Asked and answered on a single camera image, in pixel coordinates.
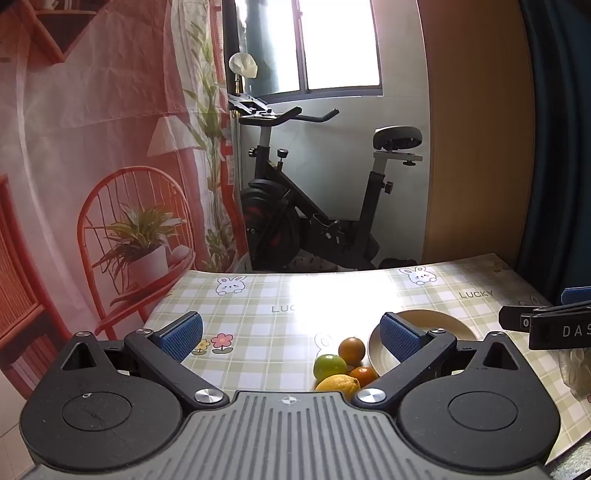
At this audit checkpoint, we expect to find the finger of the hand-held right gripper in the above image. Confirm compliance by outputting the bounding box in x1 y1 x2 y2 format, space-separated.
499 304 555 331
560 286 591 308

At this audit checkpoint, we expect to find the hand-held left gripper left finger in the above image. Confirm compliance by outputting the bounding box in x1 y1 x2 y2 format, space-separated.
60 311 230 411

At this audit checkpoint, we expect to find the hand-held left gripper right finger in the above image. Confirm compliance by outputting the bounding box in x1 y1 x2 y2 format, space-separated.
353 311 525 411

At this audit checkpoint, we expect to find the beige oval plate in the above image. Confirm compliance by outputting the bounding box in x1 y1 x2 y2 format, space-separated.
368 310 478 377

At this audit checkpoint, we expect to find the green round fruit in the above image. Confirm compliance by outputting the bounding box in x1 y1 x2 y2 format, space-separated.
313 353 348 383

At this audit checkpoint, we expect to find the yellow lemon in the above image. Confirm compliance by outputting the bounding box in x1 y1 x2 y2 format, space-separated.
315 375 361 396

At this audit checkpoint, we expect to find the clear plastic item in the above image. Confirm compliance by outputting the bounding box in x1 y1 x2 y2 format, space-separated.
558 348 591 403

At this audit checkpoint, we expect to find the dark greenish orange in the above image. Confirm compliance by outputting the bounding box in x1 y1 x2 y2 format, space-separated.
338 337 368 365
348 366 379 389

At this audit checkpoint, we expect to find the black exercise bike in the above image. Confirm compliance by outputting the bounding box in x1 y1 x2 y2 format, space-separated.
231 107 423 273

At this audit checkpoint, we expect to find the dark blue curtain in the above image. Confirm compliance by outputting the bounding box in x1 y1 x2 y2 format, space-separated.
516 0 591 306

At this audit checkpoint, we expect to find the wooden panel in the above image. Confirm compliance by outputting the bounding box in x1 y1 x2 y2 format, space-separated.
417 0 537 266

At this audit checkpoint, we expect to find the red printed backdrop cloth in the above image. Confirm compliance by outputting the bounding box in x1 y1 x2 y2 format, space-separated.
0 0 250 402

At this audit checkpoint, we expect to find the white cloth cap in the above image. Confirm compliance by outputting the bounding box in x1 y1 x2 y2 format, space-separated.
229 52 257 78

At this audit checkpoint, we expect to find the window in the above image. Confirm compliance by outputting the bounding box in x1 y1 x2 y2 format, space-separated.
235 0 384 99

